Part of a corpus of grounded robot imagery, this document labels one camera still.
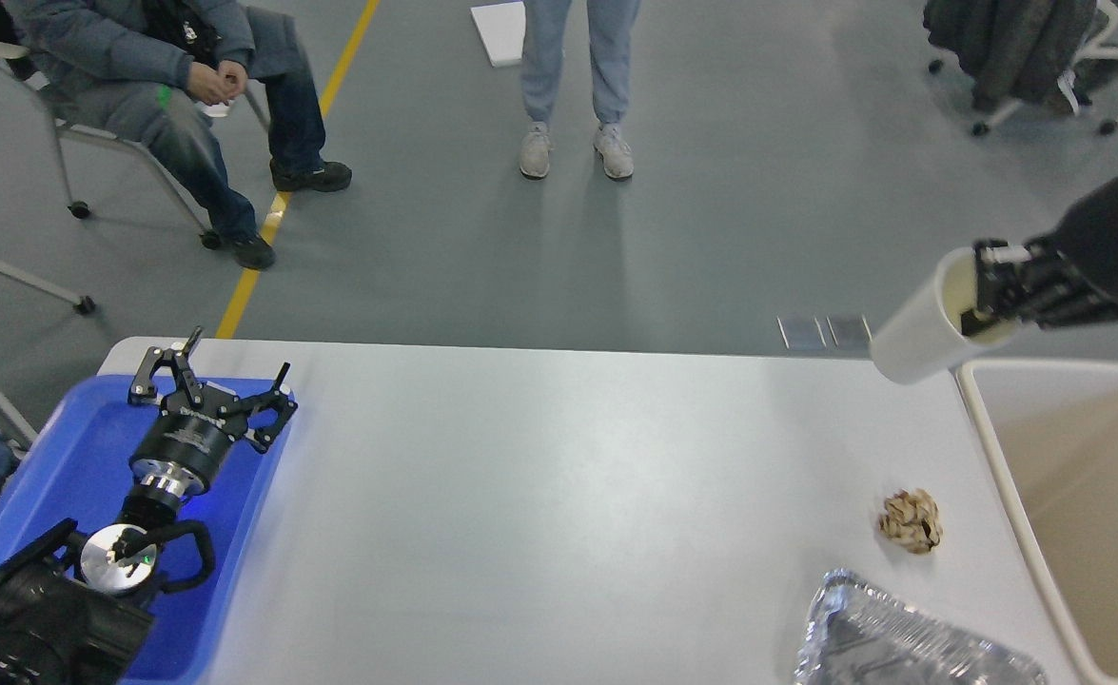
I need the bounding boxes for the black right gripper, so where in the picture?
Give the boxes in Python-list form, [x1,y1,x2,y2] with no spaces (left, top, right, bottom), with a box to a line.
[960,177,1118,337]

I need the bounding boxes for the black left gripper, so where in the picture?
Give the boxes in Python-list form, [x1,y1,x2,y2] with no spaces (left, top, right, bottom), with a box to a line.
[127,324,299,500]

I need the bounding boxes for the white paper cup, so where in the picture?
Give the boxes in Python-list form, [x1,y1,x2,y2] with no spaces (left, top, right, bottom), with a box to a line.
[869,247,1021,384]

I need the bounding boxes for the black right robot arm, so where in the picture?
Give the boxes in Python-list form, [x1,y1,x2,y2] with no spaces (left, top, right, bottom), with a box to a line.
[959,175,1118,339]

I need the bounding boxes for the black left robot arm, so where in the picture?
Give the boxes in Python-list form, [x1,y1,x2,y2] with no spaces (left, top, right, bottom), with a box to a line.
[0,331,299,684]

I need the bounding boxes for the blue plastic tray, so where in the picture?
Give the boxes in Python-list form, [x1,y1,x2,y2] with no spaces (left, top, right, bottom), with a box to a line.
[0,375,287,684]

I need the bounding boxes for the white chair at left edge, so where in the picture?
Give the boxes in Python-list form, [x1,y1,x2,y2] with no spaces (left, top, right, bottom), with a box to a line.
[0,260,97,316]

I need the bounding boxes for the right floor metal plate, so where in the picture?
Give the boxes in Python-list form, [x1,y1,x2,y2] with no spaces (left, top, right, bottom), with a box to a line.
[827,315,873,350]

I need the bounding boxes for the floor metal plate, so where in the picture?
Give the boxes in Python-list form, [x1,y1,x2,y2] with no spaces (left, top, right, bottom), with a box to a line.
[827,315,873,350]
[776,315,827,352]

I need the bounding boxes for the beige plastic bin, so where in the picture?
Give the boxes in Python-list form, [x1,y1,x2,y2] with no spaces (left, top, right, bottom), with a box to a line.
[957,360,1118,684]

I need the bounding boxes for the left floor metal plate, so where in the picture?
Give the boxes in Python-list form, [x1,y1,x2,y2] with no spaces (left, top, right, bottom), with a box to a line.
[776,315,827,352]

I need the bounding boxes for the chair with dark coat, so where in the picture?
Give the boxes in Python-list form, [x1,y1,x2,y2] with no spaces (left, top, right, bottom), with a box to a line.
[923,1,1118,136]

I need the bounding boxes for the crumpled brown paper ball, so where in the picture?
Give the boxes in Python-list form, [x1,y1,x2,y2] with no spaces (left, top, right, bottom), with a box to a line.
[877,487,942,555]

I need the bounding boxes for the seated person in grey jacket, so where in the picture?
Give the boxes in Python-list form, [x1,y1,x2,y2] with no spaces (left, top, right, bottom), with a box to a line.
[4,1,351,270]

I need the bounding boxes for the aluminium foil tray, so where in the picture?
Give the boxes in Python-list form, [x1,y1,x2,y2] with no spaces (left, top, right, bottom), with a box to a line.
[794,569,1049,684]

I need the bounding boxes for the white chair under seated person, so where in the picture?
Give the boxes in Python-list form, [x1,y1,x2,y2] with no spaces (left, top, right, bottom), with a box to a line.
[0,42,273,268]

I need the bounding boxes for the white board on floor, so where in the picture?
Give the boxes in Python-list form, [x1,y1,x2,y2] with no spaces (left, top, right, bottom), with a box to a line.
[470,1,525,67]

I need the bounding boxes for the standing person in jeans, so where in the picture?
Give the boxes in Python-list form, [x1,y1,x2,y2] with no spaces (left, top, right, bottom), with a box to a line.
[519,0,642,182]

